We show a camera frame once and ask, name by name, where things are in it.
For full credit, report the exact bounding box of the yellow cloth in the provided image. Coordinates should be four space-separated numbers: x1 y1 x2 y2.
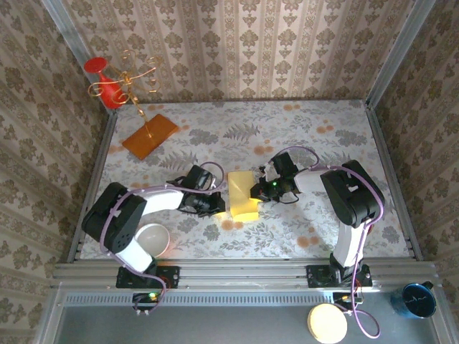
216 170 262 224

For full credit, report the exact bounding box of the floral table cloth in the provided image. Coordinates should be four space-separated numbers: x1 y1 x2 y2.
80 100 413 259

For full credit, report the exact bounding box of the white bowl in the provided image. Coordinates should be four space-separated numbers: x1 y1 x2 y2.
138 222 171 258

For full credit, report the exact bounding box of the small black circuit board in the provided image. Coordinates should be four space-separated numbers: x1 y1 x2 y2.
332 292 364 310
131 292 162 317

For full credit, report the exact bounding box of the red plastic wine glass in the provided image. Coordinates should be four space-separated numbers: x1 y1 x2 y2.
84 57 125 110

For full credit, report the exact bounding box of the pale yellow round disc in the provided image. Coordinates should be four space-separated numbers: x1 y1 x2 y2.
307 302 349 344

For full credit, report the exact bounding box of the dark blue mug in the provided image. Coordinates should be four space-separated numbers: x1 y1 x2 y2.
389 281 438 320

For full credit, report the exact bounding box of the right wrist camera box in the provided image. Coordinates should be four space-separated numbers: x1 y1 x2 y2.
258 163 278 181

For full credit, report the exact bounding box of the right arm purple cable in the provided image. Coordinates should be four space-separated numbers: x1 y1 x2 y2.
274 145 387 340

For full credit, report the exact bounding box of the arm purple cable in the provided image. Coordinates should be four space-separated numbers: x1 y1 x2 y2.
100 161 227 316
274 145 387 340

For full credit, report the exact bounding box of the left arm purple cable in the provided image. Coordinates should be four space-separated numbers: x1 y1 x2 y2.
100 161 227 316

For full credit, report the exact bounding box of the long aluminium frame rail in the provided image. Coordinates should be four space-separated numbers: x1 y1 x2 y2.
52 258 437 290

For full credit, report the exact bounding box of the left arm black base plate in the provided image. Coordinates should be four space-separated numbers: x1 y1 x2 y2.
115 265 181 290

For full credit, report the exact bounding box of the gold wire stand wooden base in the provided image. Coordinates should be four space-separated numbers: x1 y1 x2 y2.
87 49 179 161

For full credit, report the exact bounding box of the grey slotted cable duct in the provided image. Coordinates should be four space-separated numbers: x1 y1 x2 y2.
60 290 336 307

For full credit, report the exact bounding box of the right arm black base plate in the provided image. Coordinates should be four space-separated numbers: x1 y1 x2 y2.
306 264 373 287

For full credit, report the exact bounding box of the aluminium table side rail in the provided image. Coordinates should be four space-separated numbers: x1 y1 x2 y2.
67 110 119 264
364 102 425 262

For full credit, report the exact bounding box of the aluminium corner post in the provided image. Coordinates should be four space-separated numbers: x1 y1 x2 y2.
39 0 118 114
364 0 431 108

